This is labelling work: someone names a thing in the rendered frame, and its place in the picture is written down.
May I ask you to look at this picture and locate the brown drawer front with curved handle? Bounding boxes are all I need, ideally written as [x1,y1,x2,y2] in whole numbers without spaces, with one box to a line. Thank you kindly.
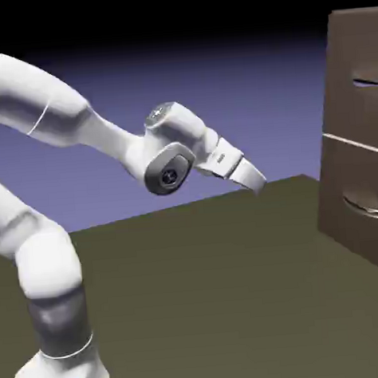
[309,128,378,285]

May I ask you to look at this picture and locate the straight silver drawer handle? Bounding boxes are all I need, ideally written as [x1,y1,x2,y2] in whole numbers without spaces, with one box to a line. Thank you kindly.
[352,77,378,90]

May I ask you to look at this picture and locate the brown wooden cabinet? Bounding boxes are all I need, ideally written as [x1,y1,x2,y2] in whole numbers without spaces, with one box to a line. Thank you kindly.
[300,6,378,285]

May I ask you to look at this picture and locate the curved silver drawer handle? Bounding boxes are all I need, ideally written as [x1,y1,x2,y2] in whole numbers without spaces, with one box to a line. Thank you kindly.
[341,192,378,222]

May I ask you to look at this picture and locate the brown drawer front with straight handle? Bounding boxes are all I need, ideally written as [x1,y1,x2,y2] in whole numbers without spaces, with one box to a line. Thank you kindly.
[313,6,378,161]

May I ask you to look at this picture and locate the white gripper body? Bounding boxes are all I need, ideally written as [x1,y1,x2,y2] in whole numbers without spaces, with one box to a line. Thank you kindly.
[226,156,270,199]

